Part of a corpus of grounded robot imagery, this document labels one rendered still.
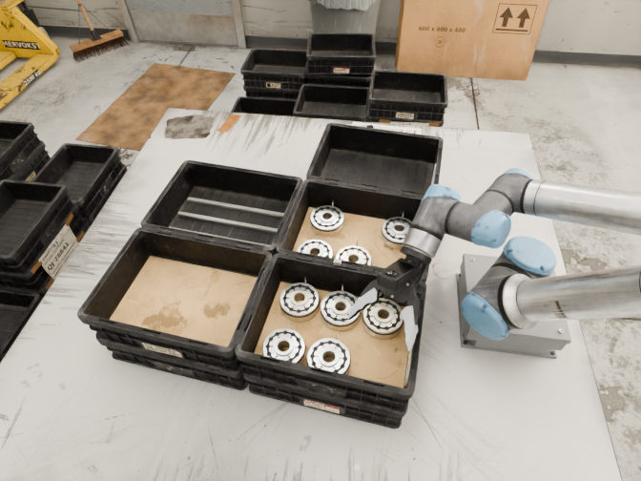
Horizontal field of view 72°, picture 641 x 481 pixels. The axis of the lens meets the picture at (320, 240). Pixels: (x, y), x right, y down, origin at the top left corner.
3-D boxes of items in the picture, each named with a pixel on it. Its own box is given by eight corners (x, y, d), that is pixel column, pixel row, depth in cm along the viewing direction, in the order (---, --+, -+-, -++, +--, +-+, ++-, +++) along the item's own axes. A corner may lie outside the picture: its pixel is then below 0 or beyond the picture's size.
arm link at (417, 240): (437, 237, 91) (403, 223, 95) (428, 257, 91) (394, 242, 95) (444, 244, 98) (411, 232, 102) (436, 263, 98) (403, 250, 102)
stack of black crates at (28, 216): (52, 245, 222) (2, 178, 188) (108, 252, 219) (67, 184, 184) (4, 314, 196) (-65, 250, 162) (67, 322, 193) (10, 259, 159)
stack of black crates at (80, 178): (91, 192, 248) (63, 142, 222) (141, 197, 244) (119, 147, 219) (52, 245, 222) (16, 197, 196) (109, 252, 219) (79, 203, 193)
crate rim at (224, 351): (275, 257, 117) (274, 251, 115) (233, 359, 98) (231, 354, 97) (140, 231, 124) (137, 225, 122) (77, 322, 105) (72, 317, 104)
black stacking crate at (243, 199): (305, 205, 143) (303, 179, 135) (278, 277, 125) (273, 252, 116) (194, 187, 150) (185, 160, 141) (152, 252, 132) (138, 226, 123)
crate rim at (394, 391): (425, 286, 110) (427, 281, 109) (412, 402, 92) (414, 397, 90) (275, 257, 117) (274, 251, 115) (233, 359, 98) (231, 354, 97)
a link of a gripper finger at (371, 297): (356, 321, 102) (390, 302, 100) (346, 319, 97) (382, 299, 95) (350, 309, 103) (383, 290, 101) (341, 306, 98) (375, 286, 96)
